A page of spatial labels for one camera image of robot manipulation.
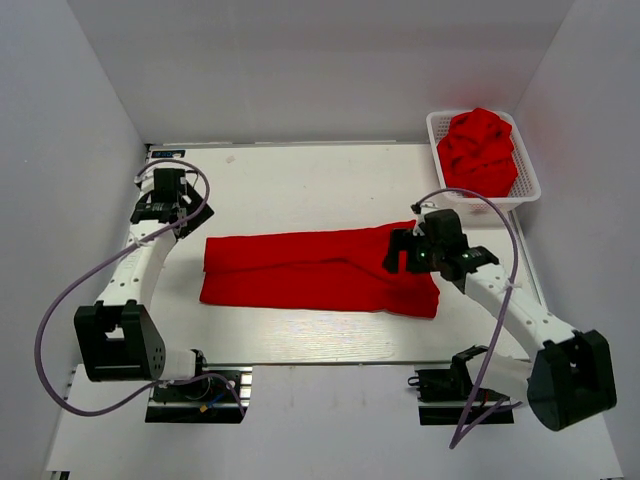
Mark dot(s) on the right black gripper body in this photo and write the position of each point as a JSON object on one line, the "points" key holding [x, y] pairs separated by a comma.
{"points": [[400, 251]]}

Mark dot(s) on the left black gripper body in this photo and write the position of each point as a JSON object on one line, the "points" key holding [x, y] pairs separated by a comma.
{"points": [[191, 215]]}

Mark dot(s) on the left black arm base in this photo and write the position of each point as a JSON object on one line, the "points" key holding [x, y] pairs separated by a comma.
{"points": [[208, 401]]}

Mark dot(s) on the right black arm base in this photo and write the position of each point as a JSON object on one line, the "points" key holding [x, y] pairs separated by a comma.
{"points": [[440, 403]]}

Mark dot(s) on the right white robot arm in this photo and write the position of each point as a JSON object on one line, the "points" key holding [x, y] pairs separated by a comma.
{"points": [[568, 374]]}

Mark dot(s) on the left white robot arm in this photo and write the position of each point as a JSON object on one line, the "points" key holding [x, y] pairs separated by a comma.
{"points": [[117, 337]]}

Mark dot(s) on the blue table label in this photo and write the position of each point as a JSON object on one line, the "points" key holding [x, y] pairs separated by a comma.
{"points": [[168, 154]]}

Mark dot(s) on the red t shirt pile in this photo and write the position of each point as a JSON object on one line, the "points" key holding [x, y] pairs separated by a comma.
{"points": [[476, 154]]}

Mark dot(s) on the white plastic basket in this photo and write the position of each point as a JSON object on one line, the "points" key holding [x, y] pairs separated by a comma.
{"points": [[526, 188]]}

